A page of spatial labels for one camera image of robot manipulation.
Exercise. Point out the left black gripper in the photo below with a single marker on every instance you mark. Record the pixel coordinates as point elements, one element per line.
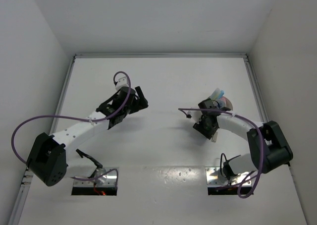
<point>138,104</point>

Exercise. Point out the white round divided container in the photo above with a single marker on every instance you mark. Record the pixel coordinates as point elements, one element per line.
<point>229,105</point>

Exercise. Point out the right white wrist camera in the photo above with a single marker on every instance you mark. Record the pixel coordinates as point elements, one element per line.
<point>195,115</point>

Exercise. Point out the metal base plate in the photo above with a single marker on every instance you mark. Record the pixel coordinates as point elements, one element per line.
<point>215,179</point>
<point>107,180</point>

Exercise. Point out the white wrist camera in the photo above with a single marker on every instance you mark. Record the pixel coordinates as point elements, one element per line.
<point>195,115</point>
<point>122,82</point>

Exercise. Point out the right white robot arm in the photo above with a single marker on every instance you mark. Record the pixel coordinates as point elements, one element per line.
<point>268,147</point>

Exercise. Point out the yellow highlighter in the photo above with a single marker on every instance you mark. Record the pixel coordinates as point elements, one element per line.
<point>215,95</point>

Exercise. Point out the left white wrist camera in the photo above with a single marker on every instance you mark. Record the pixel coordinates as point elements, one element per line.
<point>122,82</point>

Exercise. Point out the pink eraser case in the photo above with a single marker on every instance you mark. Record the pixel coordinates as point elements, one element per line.
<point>223,101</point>

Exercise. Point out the green highlighter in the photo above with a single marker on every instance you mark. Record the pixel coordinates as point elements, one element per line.
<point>217,89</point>

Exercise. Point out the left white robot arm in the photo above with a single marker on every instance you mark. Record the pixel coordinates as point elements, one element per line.
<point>56,156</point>

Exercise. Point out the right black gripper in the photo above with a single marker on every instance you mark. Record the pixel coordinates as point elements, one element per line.
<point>198,127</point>

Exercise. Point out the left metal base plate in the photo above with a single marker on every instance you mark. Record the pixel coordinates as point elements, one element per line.
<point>107,180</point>

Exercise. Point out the blue highlighter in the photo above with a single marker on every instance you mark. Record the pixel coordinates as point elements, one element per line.
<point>221,94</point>

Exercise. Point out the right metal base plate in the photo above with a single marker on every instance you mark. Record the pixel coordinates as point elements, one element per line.
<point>215,179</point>

